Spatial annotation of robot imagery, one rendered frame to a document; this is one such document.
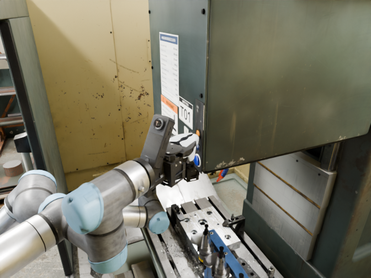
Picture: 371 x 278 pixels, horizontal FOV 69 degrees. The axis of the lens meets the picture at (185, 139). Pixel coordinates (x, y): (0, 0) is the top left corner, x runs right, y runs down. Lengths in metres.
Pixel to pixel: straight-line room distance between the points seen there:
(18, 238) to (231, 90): 0.54
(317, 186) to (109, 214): 1.01
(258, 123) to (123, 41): 1.34
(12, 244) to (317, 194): 1.14
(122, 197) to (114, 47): 1.50
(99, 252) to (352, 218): 1.05
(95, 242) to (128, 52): 1.54
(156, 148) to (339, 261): 1.12
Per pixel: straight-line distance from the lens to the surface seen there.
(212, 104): 0.66
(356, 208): 1.32
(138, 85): 1.99
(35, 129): 1.20
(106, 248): 0.55
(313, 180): 1.33
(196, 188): 2.21
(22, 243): 0.61
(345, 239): 1.41
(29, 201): 0.93
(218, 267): 1.00
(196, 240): 1.13
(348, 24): 0.90
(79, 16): 1.88
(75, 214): 0.48
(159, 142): 0.57
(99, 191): 0.49
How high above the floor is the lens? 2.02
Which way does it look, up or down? 25 degrees down
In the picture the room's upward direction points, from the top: straight up
